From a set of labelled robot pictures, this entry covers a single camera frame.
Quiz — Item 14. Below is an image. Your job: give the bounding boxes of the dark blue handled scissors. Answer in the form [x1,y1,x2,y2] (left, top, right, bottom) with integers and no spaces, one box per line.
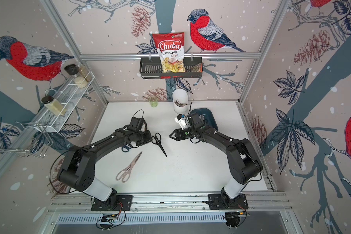
[121,145,132,153]

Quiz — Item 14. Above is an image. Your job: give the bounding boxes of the teal plastic storage box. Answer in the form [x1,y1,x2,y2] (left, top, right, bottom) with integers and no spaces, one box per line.
[191,108,218,131]

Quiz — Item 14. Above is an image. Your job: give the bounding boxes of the large black scissors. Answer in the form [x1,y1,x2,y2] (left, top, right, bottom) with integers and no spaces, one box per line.
[151,133,168,157]

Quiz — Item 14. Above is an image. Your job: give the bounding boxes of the pink kitchen scissors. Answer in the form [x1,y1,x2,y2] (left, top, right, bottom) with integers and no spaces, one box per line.
[116,151,143,183]

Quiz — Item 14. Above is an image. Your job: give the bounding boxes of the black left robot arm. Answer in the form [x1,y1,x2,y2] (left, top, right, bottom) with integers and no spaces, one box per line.
[57,117,152,206]

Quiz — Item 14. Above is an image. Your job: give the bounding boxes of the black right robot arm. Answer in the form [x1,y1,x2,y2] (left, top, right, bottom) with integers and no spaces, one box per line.
[169,111,263,201]

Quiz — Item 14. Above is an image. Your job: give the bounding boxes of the white cylindrical utensil holder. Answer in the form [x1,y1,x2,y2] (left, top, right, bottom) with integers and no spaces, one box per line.
[172,89,189,114]

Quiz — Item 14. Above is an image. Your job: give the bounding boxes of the green glass cup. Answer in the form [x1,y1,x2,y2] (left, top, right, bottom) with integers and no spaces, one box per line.
[148,96,158,108]

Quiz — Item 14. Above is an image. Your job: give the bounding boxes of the black-lid spice jar on shelf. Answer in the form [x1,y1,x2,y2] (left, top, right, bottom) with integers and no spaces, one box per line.
[64,64,88,88]

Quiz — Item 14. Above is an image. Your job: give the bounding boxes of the glass jar behind on shelf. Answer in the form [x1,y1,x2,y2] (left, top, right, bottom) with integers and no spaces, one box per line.
[78,64,92,82]

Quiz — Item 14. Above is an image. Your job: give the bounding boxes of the yellow spice jar on shelf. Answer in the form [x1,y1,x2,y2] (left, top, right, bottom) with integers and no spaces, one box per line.
[41,96,67,116]

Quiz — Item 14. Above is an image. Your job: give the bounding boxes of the red Chuba chips bag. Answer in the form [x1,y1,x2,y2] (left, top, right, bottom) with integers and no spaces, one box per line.
[153,32,186,73]

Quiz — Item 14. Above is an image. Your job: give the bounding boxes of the black wall basket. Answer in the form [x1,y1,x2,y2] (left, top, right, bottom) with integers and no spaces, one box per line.
[139,57,203,79]

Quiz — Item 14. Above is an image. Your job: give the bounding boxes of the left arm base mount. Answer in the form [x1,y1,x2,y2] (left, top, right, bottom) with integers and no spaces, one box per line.
[91,194,133,212]

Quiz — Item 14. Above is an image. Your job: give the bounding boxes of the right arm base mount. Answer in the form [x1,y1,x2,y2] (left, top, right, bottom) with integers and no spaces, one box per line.
[204,194,249,210]

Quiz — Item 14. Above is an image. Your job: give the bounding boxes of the white wire wall shelf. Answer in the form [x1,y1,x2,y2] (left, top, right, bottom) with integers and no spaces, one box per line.
[30,71,95,133]

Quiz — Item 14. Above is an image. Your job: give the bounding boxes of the circuit board with wires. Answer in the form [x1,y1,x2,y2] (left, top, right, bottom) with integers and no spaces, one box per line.
[96,213,127,231]

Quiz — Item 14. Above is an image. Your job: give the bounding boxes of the wire rack hooks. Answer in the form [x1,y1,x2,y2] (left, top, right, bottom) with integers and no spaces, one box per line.
[0,122,55,159]

